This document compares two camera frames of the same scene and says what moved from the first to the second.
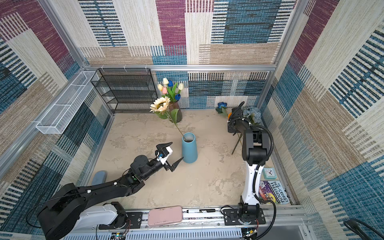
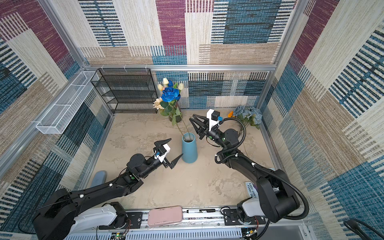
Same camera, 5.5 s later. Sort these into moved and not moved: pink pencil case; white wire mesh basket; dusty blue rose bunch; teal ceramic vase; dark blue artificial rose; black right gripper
Moved: black right gripper; dark blue artificial rose
Not moved: white wire mesh basket; teal ceramic vase; pink pencil case; dusty blue rose bunch
